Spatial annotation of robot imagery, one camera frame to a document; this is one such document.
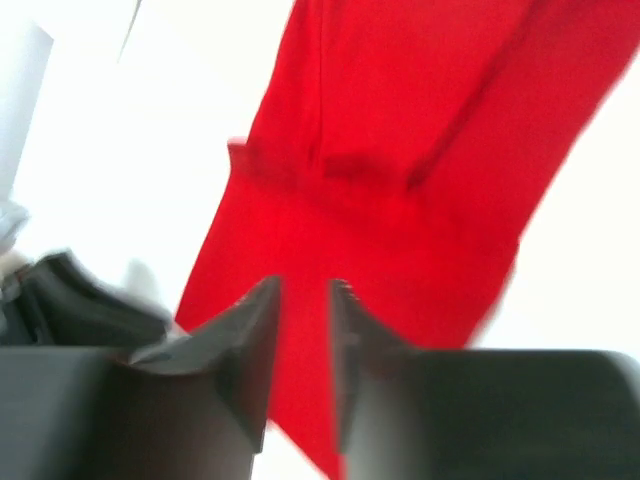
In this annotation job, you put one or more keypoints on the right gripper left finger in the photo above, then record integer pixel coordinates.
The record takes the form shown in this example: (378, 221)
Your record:
(192, 408)

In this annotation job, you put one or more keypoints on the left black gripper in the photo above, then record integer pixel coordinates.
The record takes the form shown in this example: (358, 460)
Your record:
(55, 301)

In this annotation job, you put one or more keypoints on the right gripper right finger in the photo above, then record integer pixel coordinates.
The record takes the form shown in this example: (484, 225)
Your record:
(406, 412)

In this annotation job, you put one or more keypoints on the red t shirt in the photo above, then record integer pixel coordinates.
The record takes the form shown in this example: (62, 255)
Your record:
(401, 146)

